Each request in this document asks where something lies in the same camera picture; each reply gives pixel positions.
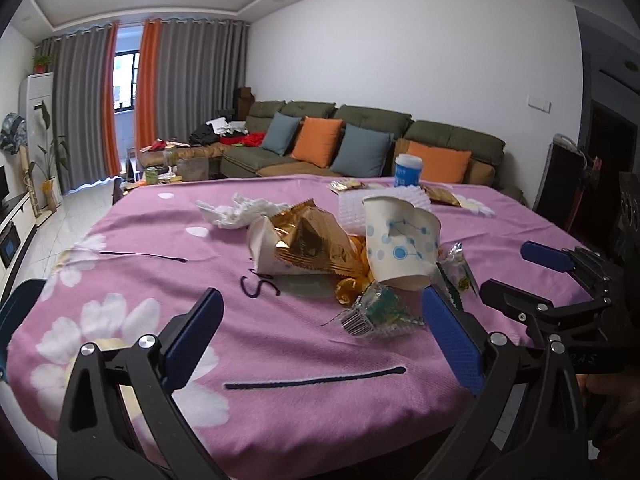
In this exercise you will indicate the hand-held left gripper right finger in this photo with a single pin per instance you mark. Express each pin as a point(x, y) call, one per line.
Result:
point(452, 340)

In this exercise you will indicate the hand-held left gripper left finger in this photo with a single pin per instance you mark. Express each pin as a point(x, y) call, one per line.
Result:
point(197, 340)

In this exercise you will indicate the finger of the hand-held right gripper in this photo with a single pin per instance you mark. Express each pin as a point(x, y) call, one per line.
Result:
point(510, 297)
point(545, 255)

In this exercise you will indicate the clear yellow printed wrapper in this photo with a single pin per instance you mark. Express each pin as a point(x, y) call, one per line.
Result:
point(457, 270)

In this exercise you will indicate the clear green printed wrapper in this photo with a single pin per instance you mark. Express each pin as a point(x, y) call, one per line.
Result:
point(385, 310)

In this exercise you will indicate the blue dotted paper cup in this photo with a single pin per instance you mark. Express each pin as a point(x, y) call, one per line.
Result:
point(400, 255)

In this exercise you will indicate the plain white paper cup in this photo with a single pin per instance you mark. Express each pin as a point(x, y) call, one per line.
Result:
point(262, 250)

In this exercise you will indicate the orange peel pieces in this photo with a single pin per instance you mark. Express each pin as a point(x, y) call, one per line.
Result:
point(347, 290)

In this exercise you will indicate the white tissue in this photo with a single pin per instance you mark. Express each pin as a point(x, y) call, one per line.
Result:
point(230, 212)

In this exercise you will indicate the large gold foil wrapper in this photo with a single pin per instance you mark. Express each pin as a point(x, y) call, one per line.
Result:
point(310, 240)

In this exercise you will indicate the clear plastic bubble tray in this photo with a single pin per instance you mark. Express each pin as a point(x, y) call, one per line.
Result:
point(350, 210)

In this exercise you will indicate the black folded panel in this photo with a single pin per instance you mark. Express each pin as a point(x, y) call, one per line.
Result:
point(560, 180)

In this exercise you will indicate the brown gold snack wrapper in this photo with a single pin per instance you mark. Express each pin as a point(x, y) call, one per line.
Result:
point(442, 196)

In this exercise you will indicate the pink floral blanket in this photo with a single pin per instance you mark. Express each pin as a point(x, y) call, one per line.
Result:
point(150, 230)

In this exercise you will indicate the orange cushion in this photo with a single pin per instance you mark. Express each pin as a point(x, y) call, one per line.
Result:
point(317, 142)
point(442, 162)

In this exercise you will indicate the green and brown sofa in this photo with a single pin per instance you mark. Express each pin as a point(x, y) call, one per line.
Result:
point(450, 135)

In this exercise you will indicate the blue and white cup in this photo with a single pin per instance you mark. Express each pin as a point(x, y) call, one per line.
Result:
point(407, 172)

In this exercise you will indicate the cluttered coffee table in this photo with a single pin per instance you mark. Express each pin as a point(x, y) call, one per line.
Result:
point(150, 180)

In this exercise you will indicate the blue chair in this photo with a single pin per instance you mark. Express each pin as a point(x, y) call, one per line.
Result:
point(20, 305)

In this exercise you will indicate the shiny gold snack wrapper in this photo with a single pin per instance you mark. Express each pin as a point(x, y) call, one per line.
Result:
point(345, 186)

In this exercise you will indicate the grey-blue cushion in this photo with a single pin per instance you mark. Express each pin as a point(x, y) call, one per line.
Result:
point(280, 134)
point(361, 151)

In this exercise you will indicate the pile of clothes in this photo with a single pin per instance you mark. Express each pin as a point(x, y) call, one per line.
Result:
point(225, 132)

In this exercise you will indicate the white tv cabinet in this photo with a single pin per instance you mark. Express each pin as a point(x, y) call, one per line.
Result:
point(15, 225)

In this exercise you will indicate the tall leafy potted plant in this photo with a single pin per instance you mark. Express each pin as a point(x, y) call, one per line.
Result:
point(50, 160)

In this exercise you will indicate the brown cardboard box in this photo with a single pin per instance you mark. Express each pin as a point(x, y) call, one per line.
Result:
point(244, 102)

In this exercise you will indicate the black television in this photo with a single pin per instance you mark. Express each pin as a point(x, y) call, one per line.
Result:
point(3, 187)

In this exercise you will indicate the grey and orange curtain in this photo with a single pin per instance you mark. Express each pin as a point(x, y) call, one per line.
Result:
point(195, 85)
point(80, 110)

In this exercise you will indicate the covered standing fan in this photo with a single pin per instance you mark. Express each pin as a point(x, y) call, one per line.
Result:
point(12, 135)

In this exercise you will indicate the white standing air conditioner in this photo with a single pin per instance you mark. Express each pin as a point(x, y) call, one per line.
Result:
point(35, 90)

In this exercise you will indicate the small potted plant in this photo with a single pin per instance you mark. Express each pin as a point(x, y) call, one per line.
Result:
point(42, 62)

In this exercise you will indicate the white wall switch plate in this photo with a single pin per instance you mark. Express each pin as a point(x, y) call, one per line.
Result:
point(539, 103)

